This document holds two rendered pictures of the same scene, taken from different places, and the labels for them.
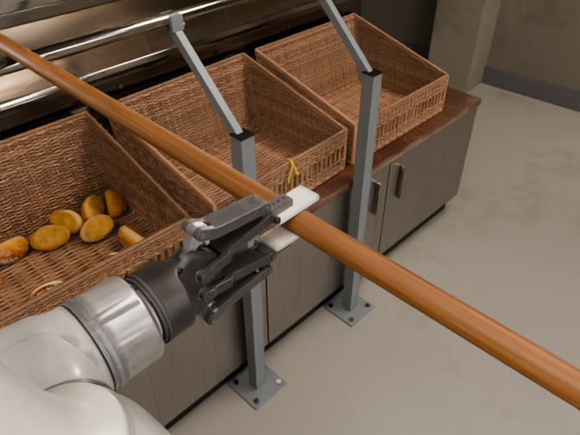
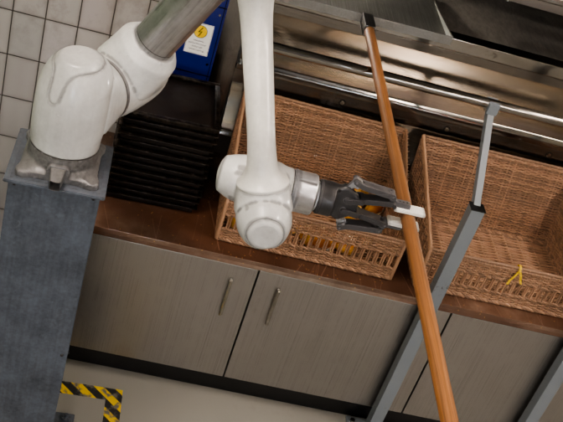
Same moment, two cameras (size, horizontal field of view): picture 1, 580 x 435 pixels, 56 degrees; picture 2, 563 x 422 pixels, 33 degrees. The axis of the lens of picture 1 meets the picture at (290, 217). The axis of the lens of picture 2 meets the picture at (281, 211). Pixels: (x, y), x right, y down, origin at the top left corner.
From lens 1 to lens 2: 149 cm
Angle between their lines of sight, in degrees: 29
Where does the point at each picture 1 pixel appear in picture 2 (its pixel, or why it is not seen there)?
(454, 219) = not seen: outside the picture
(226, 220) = (371, 187)
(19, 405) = (272, 156)
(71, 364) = not seen: hidden behind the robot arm
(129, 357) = (299, 198)
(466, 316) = (420, 280)
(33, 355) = not seen: hidden behind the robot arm
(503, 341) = (422, 293)
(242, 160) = (465, 224)
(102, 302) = (306, 176)
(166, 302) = (325, 194)
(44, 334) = (282, 167)
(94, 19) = (461, 72)
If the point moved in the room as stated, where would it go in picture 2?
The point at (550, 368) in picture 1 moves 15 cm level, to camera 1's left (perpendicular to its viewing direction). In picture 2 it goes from (425, 307) to (368, 260)
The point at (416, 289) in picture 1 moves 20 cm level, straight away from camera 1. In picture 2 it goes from (415, 263) to (492, 255)
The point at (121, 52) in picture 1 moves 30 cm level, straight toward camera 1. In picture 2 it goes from (463, 105) to (433, 136)
